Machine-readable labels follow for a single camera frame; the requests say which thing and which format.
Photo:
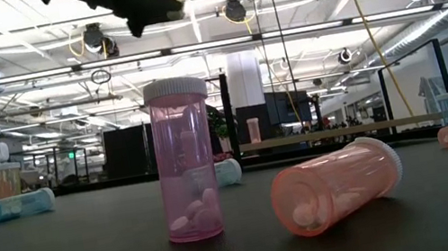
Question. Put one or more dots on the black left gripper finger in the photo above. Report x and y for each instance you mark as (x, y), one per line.
(150, 10)

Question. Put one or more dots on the purple translucent pill bottle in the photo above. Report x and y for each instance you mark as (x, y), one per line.
(186, 173)

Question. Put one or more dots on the long ceiling light strip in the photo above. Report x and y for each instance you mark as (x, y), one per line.
(210, 44)

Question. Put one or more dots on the small green plant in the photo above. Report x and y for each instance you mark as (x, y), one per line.
(219, 128)

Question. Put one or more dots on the black partition panel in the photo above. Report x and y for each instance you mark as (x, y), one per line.
(128, 153)

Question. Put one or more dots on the black computer monitor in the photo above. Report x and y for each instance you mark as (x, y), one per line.
(287, 108)

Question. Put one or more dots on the black metal frame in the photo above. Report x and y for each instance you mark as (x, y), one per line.
(387, 107)

